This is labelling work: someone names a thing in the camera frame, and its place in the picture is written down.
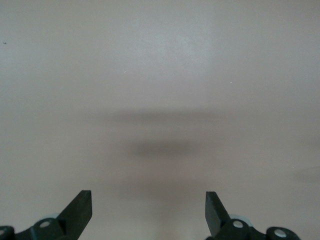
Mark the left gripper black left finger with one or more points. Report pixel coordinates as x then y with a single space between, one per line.
75 215

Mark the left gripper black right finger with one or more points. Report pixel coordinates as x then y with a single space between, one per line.
215 215

